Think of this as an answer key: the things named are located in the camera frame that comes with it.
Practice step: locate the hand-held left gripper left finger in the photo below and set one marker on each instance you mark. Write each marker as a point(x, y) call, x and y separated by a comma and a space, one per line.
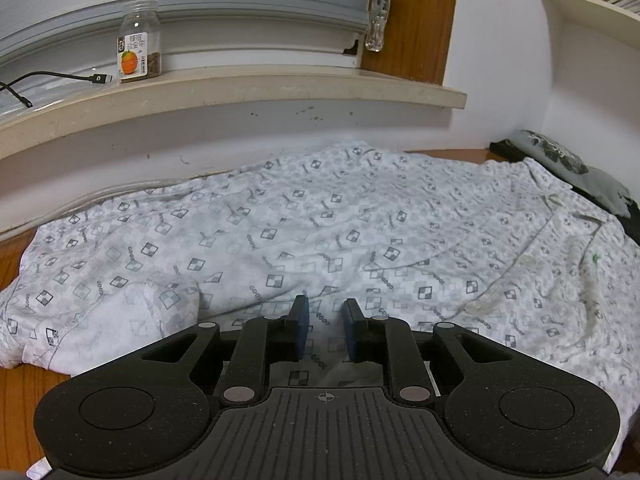
point(301, 325)

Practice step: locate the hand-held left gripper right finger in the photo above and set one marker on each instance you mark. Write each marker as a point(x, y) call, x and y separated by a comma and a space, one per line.
point(350, 330)

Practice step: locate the white patterned shirt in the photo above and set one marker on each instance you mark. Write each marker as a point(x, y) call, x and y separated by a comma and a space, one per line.
point(325, 220)

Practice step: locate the beige window sill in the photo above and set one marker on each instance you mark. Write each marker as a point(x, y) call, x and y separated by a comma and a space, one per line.
point(225, 92)

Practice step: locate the grey printed cloth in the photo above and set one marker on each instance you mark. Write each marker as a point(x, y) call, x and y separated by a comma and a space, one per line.
point(632, 227)

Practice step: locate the clear jar with orange label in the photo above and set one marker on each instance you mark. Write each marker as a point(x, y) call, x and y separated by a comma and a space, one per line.
point(140, 45)

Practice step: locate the grey window blind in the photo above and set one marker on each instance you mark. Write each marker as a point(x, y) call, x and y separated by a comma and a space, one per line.
point(175, 5)

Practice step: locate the wooden window frame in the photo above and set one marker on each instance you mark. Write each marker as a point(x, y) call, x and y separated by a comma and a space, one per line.
point(425, 20)

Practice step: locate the white wall shelf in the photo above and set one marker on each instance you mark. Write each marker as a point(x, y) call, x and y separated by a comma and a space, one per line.
point(595, 12)

